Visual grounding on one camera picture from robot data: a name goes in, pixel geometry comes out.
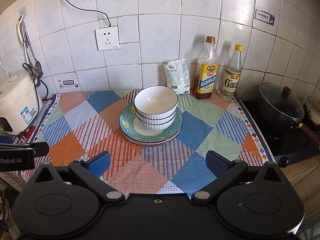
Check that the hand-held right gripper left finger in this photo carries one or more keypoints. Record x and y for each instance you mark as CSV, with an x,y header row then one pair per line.
x,y
100,163

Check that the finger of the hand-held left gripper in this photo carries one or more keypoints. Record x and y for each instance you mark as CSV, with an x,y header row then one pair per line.
x,y
40,148

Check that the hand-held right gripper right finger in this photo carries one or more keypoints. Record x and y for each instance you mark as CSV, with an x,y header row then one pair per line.
x,y
217,165

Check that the green fried egg print plate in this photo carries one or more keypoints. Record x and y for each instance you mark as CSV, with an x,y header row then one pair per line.
x,y
127,127

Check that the white ribbed bowl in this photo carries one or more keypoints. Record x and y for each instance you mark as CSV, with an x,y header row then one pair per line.
x,y
155,102
156,129
156,122

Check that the colourful checkered tablecloth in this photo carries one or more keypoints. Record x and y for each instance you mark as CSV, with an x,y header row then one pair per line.
x,y
200,120

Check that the white rice cooker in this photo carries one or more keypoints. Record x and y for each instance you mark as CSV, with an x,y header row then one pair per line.
x,y
17,100

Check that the black stove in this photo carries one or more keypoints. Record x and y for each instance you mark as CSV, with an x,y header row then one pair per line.
x,y
287,147

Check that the metal ladle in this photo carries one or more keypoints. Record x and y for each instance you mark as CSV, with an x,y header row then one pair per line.
x,y
37,71

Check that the clear vinegar bottle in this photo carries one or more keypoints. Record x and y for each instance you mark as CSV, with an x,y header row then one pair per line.
x,y
231,82

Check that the metal spoon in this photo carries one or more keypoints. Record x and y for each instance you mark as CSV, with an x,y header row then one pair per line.
x,y
37,63

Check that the amber cooking wine bottle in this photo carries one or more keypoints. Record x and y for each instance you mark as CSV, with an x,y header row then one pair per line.
x,y
205,80

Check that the black pot with glass lid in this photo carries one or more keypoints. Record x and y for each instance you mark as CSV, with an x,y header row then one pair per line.
x,y
280,105

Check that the white seasoning bag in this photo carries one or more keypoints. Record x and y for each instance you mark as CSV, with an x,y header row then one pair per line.
x,y
178,77

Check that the cream enamel pot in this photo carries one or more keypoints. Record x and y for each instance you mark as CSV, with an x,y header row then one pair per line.
x,y
313,110

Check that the black and white wall sticker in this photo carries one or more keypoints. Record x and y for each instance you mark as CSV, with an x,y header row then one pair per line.
x,y
68,84

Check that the white wall socket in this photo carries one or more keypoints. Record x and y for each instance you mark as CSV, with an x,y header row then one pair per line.
x,y
107,38

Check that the clear wall hook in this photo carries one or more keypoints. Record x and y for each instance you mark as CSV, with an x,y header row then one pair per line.
x,y
23,11

